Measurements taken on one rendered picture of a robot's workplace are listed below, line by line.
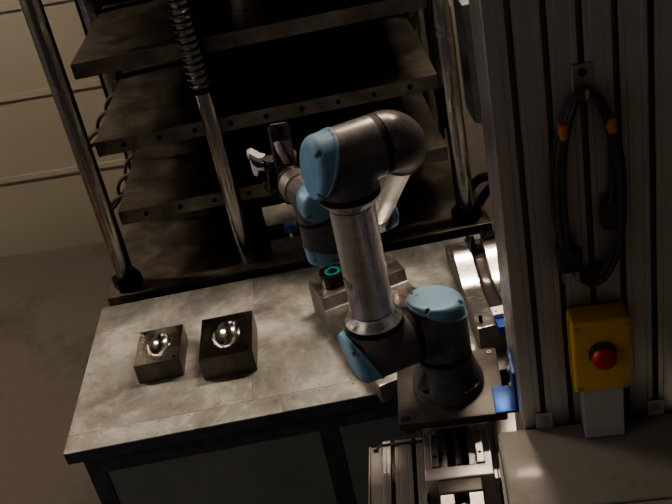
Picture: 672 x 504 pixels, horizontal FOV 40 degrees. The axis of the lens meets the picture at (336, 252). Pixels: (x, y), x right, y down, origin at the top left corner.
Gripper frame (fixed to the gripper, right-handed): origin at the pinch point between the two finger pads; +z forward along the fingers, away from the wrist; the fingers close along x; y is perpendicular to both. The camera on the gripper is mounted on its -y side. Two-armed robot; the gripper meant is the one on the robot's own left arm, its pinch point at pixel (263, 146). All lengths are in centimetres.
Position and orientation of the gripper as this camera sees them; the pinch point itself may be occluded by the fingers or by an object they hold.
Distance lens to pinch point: 222.4
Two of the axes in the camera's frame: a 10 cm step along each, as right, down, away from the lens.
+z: -3.9, -4.0, 8.3
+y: 0.6, 8.9, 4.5
